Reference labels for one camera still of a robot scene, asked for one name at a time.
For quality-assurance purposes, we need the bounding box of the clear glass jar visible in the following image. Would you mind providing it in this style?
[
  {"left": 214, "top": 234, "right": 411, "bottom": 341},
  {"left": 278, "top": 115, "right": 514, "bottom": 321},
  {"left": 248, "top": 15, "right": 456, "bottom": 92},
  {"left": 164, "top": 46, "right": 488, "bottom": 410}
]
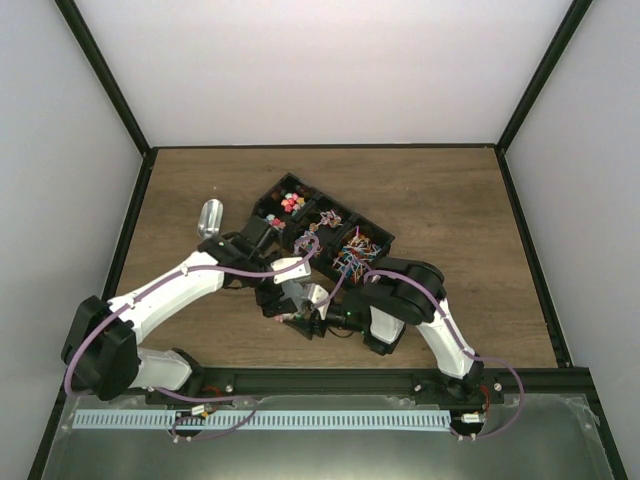
[{"left": 274, "top": 306, "right": 310, "bottom": 323}]

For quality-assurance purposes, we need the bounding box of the light blue slotted cable duct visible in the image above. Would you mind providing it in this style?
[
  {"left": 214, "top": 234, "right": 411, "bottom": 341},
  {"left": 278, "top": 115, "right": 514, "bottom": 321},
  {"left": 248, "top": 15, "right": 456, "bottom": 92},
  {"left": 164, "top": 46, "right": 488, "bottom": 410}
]
[{"left": 72, "top": 409, "right": 451, "bottom": 432}]

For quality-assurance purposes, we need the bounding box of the pile of star candies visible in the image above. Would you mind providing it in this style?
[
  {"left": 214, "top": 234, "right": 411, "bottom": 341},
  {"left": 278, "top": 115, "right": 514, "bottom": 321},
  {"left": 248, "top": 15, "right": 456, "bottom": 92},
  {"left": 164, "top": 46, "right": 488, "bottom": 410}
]
[{"left": 263, "top": 188, "right": 310, "bottom": 230}]

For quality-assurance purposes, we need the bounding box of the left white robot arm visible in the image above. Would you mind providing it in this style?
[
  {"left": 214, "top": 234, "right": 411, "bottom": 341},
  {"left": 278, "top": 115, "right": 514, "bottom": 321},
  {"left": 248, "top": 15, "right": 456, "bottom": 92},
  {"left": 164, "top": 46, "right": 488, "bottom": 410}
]
[{"left": 61, "top": 219, "right": 310, "bottom": 404}]

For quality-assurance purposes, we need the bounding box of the pile of white-stick lollipops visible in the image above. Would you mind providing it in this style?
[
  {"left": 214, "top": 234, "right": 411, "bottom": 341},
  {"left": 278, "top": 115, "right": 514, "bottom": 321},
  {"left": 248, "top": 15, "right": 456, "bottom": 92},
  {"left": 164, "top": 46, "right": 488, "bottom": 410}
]
[{"left": 331, "top": 226, "right": 382, "bottom": 284}]

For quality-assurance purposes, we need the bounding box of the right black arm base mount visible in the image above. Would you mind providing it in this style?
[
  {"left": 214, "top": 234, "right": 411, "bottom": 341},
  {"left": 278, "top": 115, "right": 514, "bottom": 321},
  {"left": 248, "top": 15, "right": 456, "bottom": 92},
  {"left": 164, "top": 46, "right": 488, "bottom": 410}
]
[{"left": 410, "top": 369, "right": 504, "bottom": 408}]

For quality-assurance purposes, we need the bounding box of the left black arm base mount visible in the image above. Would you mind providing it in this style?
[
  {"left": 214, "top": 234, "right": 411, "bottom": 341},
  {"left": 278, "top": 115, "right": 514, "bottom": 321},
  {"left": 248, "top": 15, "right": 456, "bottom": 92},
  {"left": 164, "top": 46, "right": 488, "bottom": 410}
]
[{"left": 145, "top": 369, "right": 236, "bottom": 406}]

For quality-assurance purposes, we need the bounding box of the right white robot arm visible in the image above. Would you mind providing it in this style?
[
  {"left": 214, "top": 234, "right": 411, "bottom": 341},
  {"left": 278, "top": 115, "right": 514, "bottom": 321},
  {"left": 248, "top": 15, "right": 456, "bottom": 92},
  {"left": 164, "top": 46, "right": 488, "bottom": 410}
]
[{"left": 279, "top": 258, "right": 484, "bottom": 403}]

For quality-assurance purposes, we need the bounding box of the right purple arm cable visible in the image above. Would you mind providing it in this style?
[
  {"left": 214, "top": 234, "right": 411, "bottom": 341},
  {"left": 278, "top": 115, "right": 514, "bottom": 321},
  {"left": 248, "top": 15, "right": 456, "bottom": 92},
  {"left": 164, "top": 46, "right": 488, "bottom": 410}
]
[{"left": 327, "top": 254, "right": 525, "bottom": 444}]

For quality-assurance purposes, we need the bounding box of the pile of rainbow lollipops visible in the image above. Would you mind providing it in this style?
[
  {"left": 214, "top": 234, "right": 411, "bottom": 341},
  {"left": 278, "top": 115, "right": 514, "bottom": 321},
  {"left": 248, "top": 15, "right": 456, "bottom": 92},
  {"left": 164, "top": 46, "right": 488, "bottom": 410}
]
[{"left": 295, "top": 210, "right": 343, "bottom": 251}]

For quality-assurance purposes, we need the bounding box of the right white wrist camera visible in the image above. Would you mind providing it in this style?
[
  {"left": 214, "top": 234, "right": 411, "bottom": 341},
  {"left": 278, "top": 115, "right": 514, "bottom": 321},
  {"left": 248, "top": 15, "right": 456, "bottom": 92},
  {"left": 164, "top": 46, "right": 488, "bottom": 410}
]
[{"left": 303, "top": 283, "right": 331, "bottom": 309}]

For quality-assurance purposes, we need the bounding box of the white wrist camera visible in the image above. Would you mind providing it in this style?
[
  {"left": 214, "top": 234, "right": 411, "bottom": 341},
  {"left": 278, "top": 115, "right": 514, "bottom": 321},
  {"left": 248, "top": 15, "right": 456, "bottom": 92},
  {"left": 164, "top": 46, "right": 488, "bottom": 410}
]
[
  {"left": 303, "top": 283, "right": 331, "bottom": 309},
  {"left": 270, "top": 257, "right": 311, "bottom": 285}
]

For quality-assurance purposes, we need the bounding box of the metal candy scoop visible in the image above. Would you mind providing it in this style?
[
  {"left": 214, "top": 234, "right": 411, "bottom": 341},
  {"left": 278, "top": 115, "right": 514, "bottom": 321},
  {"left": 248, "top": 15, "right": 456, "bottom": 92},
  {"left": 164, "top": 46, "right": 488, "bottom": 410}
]
[{"left": 197, "top": 199, "right": 224, "bottom": 240}]

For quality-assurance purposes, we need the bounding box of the round metal jar lid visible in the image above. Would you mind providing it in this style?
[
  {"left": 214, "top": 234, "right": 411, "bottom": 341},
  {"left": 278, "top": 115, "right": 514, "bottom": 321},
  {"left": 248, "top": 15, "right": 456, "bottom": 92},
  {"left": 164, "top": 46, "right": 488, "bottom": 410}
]
[{"left": 281, "top": 281, "right": 306, "bottom": 311}]

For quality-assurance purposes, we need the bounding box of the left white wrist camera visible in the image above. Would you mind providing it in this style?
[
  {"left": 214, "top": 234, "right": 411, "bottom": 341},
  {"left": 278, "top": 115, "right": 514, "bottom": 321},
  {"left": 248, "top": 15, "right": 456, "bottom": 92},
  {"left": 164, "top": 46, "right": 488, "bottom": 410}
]
[{"left": 270, "top": 257, "right": 311, "bottom": 285}]

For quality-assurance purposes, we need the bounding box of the black three-compartment candy tray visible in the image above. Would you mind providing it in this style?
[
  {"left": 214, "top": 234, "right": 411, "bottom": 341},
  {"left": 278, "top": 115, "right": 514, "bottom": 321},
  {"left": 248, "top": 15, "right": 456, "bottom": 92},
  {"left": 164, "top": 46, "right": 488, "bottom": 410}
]
[{"left": 253, "top": 173, "right": 395, "bottom": 289}]

